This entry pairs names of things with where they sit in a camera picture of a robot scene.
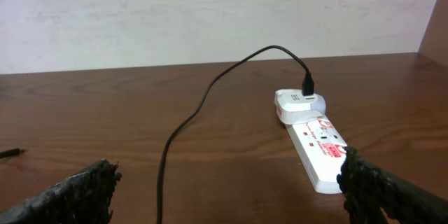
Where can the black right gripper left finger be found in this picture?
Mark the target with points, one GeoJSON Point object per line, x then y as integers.
{"type": "Point", "coordinates": [84, 197]}

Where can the white power strip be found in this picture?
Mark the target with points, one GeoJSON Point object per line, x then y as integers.
{"type": "Point", "coordinates": [322, 152]}

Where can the white USB wall charger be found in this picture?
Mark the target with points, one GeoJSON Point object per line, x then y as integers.
{"type": "Point", "coordinates": [292, 107]}

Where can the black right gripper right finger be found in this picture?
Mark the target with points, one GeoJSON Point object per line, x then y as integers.
{"type": "Point", "coordinates": [374, 195]}

